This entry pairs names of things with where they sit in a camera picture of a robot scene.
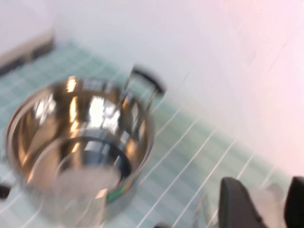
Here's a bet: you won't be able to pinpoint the teal checked tablecloth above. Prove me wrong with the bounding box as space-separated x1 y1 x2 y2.
0 39 304 228

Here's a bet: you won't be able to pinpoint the stainless steel pot black handles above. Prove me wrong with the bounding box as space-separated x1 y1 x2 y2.
0 63 167 221

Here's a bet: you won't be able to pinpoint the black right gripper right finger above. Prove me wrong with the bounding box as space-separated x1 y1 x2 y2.
284 176 304 228

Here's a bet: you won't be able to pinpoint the beige side board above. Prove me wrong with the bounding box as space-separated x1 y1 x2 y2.
0 29 56 76

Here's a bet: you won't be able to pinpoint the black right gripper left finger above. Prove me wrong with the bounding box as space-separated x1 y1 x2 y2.
218 177 266 228

